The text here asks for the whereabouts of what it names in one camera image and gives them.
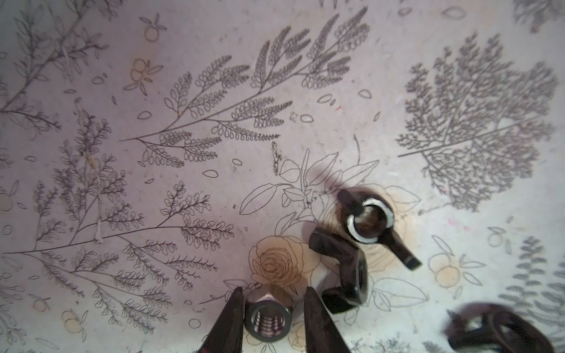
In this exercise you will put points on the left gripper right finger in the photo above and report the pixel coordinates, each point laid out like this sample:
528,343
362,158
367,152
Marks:
321,334

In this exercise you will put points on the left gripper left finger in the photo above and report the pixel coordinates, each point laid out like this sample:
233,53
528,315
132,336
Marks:
226,335

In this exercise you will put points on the silver nut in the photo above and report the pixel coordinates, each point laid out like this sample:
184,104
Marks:
269,313

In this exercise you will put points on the black wing nut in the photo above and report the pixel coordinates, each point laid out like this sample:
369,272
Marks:
501,329
352,269
370,220

